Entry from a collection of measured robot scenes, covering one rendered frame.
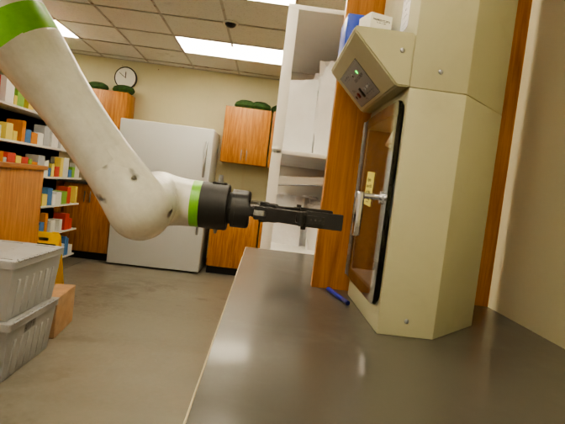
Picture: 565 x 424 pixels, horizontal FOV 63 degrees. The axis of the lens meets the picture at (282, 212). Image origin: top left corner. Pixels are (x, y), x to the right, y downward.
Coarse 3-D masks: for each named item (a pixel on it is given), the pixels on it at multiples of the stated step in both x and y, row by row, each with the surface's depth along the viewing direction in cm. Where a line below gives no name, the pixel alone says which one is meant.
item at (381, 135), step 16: (384, 112) 99; (400, 112) 88; (368, 128) 114; (384, 128) 97; (368, 144) 111; (384, 144) 95; (368, 160) 109; (384, 160) 94; (384, 176) 92; (384, 192) 91; (368, 208) 103; (384, 208) 89; (368, 224) 101; (384, 224) 89; (352, 240) 117; (368, 240) 99; (384, 240) 89; (352, 256) 115; (368, 256) 98; (352, 272) 112; (368, 272) 96; (368, 288) 94
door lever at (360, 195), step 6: (360, 192) 92; (360, 198) 92; (366, 198) 92; (372, 198) 92; (378, 198) 92; (360, 204) 92; (354, 210) 93; (360, 210) 92; (354, 216) 92; (360, 216) 92; (354, 222) 92; (360, 222) 92; (354, 228) 92; (360, 228) 93; (354, 234) 92
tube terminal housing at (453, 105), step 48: (432, 0) 86; (480, 0) 86; (432, 48) 86; (480, 48) 89; (432, 96) 87; (480, 96) 92; (432, 144) 87; (480, 144) 95; (432, 192) 88; (480, 192) 98; (432, 240) 88; (480, 240) 102; (384, 288) 89; (432, 288) 89; (432, 336) 90
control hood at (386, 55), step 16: (352, 32) 88; (368, 32) 86; (384, 32) 86; (400, 32) 86; (352, 48) 93; (368, 48) 86; (384, 48) 86; (400, 48) 86; (336, 64) 109; (368, 64) 91; (384, 64) 86; (400, 64) 86; (384, 80) 90; (400, 80) 86; (352, 96) 115; (384, 96) 97; (368, 112) 117
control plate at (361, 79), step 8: (352, 64) 99; (352, 72) 103; (360, 72) 99; (344, 80) 112; (352, 80) 106; (360, 80) 102; (368, 80) 97; (352, 88) 111; (368, 88) 101; (376, 88) 97; (368, 96) 104; (360, 104) 114
